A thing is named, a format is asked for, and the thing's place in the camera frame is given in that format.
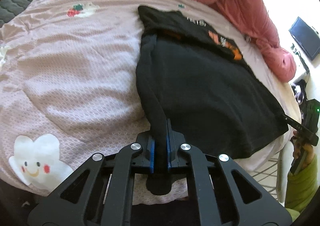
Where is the black monitor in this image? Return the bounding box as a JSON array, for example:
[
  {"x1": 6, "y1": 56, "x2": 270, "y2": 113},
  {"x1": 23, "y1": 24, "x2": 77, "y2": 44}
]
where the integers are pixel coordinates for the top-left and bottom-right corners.
[{"x1": 289, "y1": 17, "x2": 320, "y2": 61}]

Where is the black top with orange patches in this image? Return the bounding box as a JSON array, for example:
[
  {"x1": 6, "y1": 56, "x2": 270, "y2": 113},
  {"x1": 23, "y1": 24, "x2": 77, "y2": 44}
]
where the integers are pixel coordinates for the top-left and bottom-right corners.
[{"x1": 136, "y1": 5, "x2": 289, "y2": 195}]

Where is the pink cartoon print bedsheet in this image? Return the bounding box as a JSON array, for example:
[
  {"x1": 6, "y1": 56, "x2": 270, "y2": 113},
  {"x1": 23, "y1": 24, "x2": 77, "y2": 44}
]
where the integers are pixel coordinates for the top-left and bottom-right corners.
[{"x1": 1, "y1": 0, "x2": 300, "y2": 196}]

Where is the right hand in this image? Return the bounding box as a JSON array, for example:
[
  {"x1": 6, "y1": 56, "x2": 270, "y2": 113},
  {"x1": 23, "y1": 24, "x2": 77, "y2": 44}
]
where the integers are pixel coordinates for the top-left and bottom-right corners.
[{"x1": 290, "y1": 131, "x2": 315, "y2": 175}]

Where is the green sleeved right forearm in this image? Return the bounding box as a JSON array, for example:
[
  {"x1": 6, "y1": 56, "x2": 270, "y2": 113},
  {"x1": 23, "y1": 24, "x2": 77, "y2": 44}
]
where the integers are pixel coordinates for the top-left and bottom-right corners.
[{"x1": 285, "y1": 156, "x2": 318, "y2": 221}]

